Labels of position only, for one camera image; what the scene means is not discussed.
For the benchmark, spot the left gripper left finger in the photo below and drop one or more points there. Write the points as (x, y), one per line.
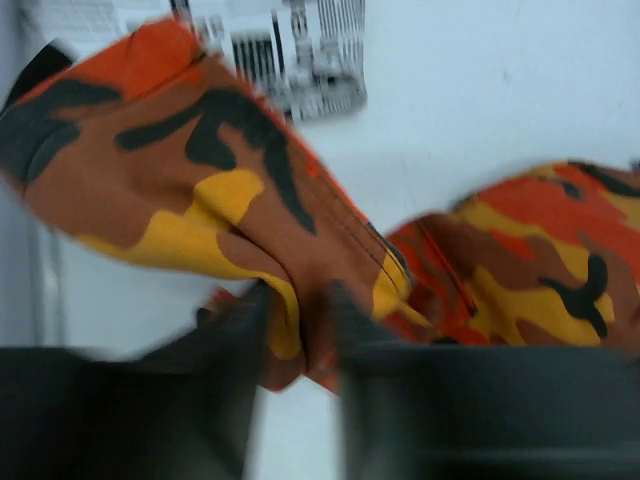
(182, 411)

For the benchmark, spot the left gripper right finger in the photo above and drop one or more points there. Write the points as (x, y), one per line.
(448, 411)

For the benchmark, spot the orange camouflage trousers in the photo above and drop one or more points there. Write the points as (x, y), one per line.
(153, 152)

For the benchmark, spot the folded newspaper print trousers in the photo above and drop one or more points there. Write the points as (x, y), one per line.
(307, 56)

